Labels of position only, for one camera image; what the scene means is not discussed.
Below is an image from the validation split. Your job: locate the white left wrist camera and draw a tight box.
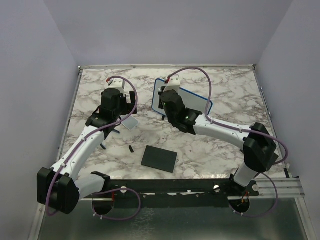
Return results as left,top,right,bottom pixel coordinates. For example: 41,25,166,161
106,78,125,94

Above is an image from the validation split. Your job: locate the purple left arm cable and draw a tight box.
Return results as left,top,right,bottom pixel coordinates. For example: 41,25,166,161
44,75,142,222

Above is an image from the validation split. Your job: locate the blue-framed whiteboard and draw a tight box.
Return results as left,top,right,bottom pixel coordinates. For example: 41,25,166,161
151,78,208,116

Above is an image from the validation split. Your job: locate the black rectangular eraser pad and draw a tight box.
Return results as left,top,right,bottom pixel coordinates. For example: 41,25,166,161
141,145,178,173

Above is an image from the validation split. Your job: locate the small white-framed grey tablet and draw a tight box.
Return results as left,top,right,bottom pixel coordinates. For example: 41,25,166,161
121,116,139,131

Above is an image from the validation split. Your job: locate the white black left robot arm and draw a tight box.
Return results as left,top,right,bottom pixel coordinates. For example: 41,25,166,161
36,88,138,214

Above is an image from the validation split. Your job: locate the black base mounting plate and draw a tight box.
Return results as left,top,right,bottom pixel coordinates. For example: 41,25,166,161
79,176,261,210

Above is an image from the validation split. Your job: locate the black marker cap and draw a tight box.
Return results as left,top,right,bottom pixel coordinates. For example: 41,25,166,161
129,145,135,153

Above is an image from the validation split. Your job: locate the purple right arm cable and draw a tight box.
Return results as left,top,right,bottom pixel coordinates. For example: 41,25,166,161
166,66,290,218

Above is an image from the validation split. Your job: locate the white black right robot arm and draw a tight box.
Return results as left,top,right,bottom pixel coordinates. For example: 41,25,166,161
159,89,279,196

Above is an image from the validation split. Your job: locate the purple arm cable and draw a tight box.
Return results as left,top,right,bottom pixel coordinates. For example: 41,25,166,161
166,66,290,218
44,75,142,222

